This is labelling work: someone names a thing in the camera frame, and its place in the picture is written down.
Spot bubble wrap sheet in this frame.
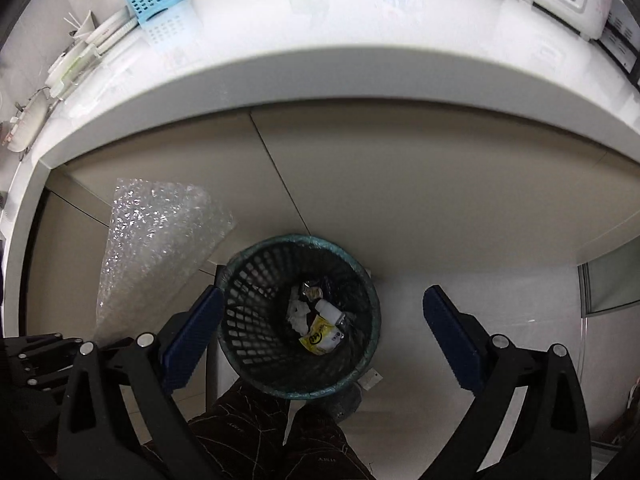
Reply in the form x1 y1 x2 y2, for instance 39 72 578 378
92 178 236 346

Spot white tissue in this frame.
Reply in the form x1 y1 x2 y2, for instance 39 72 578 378
288 286 316 336

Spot white plastic bottle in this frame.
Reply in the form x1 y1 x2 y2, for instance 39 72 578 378
314 299 345 326

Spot dark mesh trash basket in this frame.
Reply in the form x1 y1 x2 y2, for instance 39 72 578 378
219 234 382 400

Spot yellow wrapper in basket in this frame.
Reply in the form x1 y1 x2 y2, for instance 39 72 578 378
299 315 344 356

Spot clear glass food container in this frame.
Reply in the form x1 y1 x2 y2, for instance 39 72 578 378
46 41 96 99

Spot stack of white plates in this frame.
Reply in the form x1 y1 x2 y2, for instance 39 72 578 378
80 6 139 58

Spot white microwave oven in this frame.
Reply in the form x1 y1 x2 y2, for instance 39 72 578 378
599 0 640 88

